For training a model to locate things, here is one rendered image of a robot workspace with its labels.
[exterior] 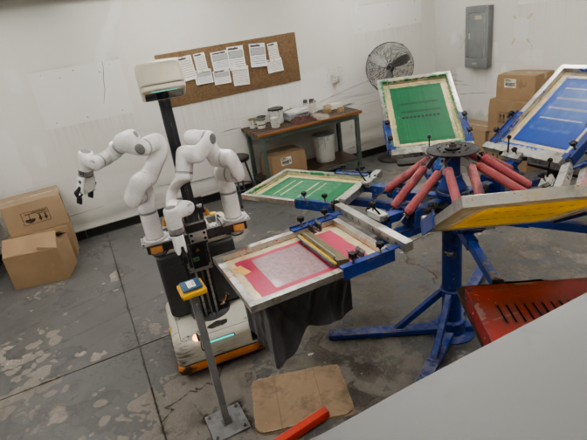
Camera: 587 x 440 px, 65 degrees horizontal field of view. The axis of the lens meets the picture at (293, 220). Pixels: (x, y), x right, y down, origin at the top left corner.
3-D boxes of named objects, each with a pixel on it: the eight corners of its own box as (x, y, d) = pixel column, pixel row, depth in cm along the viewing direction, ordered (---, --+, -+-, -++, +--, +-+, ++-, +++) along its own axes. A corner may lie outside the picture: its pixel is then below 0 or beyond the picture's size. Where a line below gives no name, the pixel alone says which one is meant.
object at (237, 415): (215, 444, 259) (174, 304, 220) (204, 418, 277) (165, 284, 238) (251, 427, 266) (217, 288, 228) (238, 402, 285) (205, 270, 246)
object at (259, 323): (277, 371, 231) (263, 300, 213) (245, 326, 269) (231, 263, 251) (282, 369, 232) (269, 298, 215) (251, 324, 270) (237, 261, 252)
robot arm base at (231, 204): (219, 215, 268) (214, 189, 261) (239, 209, 271) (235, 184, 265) (224, 223, 254) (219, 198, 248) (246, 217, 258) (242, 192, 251)
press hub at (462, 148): (450, 357, 296) (451, 156, 241) (410, 326, 329) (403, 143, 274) (494, 333, 310) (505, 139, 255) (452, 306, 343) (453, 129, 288)
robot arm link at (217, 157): (190, 120, 234) (221, 118, 225) (221, 173, 260) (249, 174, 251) (176, 138, 226) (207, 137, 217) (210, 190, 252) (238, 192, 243)
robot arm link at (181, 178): (196, 172, 224) (194, 216, 225) (176, 172, 230) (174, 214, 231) (184, 171, 216) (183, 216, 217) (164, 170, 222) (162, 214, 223)
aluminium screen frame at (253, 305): (252, 313, 205) (250, 306, 203) (213, 263, 254) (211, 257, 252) (394, 257, 233) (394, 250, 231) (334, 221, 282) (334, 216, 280)
